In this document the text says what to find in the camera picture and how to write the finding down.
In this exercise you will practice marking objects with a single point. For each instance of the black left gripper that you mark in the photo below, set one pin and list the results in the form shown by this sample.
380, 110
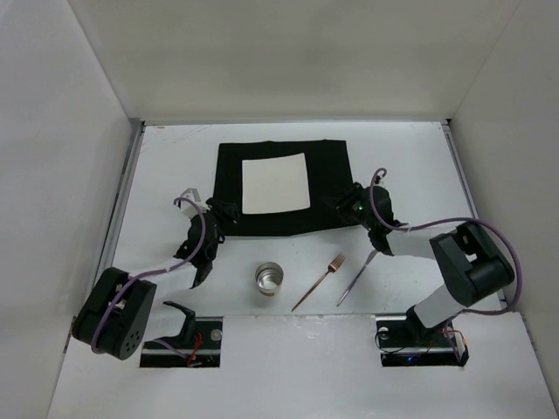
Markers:
219, 214

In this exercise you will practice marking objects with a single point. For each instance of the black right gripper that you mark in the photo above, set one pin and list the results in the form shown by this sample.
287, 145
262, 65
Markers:
345, 205

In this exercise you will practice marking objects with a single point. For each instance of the copper fork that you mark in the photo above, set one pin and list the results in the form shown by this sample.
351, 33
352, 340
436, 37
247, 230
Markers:
332, 268

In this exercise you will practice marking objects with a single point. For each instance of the silver metal cup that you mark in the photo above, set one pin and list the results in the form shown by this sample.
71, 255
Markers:
269, 278

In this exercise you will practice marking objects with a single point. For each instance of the black cloth placemat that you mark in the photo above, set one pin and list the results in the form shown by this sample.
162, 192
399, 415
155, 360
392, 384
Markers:
328, 169

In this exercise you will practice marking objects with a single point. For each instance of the white square plate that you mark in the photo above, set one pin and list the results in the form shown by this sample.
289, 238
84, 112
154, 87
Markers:
275, 185

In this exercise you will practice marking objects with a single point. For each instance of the silver knife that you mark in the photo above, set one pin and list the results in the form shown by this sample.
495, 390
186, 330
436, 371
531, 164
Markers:
352, 283

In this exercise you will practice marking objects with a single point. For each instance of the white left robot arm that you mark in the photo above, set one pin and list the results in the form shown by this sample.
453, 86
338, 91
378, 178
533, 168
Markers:
125, 310

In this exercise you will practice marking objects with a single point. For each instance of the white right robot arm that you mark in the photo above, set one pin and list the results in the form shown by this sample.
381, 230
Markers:
474, 259

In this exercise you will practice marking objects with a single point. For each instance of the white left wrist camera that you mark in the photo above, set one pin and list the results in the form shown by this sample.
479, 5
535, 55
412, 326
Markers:
188, 202

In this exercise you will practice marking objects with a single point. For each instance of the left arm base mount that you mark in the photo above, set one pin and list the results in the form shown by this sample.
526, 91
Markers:
202, 351

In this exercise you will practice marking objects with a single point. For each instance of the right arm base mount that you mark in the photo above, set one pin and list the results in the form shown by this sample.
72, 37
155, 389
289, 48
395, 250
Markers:
443, 346

